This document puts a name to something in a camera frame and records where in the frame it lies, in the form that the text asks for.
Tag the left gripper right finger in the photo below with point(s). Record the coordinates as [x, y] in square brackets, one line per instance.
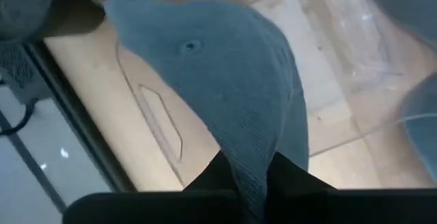
[290, 178]

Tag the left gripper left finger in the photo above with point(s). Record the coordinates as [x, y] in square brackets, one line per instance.
[215, 178]

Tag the clear plastic bin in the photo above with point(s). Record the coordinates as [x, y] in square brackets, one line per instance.
[341, 63]

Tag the black aluminium table frame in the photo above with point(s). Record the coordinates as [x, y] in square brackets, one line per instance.
[85, 121]

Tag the blue-grey cap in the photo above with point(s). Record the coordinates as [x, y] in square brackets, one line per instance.
[222, 80]
[423, 142]
[409, 5]

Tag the black perforated box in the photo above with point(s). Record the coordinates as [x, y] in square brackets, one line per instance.
[13, 67]

